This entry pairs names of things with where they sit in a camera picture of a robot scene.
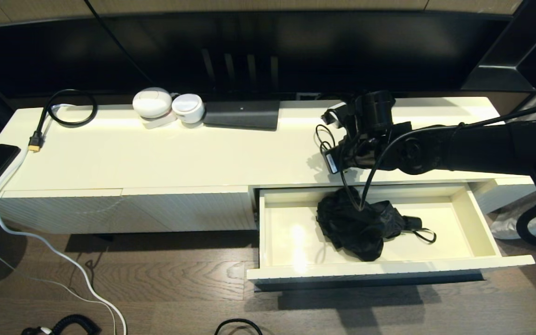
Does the black looped floor cable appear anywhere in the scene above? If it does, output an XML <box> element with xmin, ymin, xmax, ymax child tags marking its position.
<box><xmin>214</xmin><ymin>318</ymin><xmax>264</xmax><ymax>335</ymax></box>

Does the black umbrella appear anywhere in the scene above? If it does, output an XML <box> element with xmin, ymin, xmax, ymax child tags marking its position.
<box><xmin>316</xmin><ymin>187</ymin><xmax>437</xmax><ymax>262</ymax></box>

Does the dark grey flat box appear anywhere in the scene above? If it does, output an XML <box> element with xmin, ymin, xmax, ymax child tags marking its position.
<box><xmin>202</xmin><ymin>100</ymin><xmax>281</xmax><ymax>131</ymax></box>

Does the black wall shelf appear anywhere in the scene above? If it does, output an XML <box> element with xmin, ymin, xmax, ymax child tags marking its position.
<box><xmin>460</xmin><ymin>0</ymin><xmax>536</xmax><ymax>92</ymax></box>

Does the black HDMI cable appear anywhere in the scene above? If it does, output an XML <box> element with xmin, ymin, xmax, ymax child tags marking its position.
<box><xmin>28</xmin><ymin>89</ymin><xmax>99</xmax><ymax>153</ymax></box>

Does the black cable behind television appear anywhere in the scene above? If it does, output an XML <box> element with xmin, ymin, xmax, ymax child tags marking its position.
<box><xmin>84</xmin><ymin>0</ymin><xmax>154</xmax><ymax>87</ymax></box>

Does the black television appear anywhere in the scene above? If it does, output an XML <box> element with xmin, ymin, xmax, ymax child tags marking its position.
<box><xmin>0</xmin><ymin>12</ymin><xmax>515</xmax><ymax>101</ymax></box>

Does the large white round device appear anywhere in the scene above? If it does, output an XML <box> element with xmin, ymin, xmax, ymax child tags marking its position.
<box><xmin>133</xmin><ymin>87</ymin><xmax>174</xmax><ymax>119</ymax></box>

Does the white drawer with dark handle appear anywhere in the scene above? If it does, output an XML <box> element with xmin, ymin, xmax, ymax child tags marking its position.
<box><xmin>247</xmin><ymin>183</ymin><xmax>536</xmax><ymax>291</ymax></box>

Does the thin white cable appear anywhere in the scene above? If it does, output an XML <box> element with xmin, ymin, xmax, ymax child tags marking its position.
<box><xmin>0</xmin><ymin>228</ymin><xmax>115</xmax><ymax>335</ymax></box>

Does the cream TV cabinet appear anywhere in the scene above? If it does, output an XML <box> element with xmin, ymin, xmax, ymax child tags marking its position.
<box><xmin>0</xmin><ymin>96</ymin><xmax>536</xmax><ymax>234</ymax></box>

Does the thin black audio cable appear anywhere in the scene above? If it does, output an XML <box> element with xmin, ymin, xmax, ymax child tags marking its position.
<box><xmin>315</xmin><ymin>124</ymin><xmax>343</xmax><ymax>163</ymax></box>

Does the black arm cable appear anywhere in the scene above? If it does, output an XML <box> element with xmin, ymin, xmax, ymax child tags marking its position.
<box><xmin>342</xmin><ymin>100</ymin><xmax>536</xmax><ymax>210</ymax></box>

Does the coiled black cable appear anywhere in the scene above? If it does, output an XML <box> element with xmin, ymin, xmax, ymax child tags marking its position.
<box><xmin>20</xmin><ymin>314</ymin><xmax>102</xmax><ymax>335</ymax></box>

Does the small white round device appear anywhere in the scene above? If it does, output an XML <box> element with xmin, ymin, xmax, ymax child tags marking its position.
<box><xmin>171</xmin><ymin>94</ymin><xmax>205</xmax><ymax>124</ymax></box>

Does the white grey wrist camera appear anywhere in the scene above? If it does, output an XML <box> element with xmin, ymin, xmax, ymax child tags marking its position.
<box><xmin>320</xmin><ymin>107</ymin><xmax>348</xmax><ymax>130</ymax></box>

